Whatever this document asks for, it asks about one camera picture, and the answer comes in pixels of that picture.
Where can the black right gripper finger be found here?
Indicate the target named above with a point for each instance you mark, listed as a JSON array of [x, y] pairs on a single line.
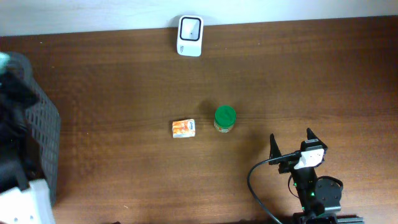
[[274, 150], [312, 138]]

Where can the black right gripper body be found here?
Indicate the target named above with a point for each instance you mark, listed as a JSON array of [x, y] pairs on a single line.
[[288, 165]]

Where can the green lid jar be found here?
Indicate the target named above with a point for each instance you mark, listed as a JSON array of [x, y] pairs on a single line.
[[225, 118]]

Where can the orange tissue pack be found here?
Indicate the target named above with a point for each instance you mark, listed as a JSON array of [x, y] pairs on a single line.
[[183, 128]]

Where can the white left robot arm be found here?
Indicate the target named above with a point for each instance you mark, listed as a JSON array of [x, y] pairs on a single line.
[[25, 193]]

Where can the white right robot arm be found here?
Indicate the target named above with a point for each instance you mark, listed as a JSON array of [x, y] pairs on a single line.
[[319, 195]]

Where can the white barcode scanner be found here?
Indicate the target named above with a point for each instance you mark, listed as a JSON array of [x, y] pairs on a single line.
[[190, 36]]

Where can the grey plastic basket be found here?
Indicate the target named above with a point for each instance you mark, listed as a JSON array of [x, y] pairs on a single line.
[[45, 121]]

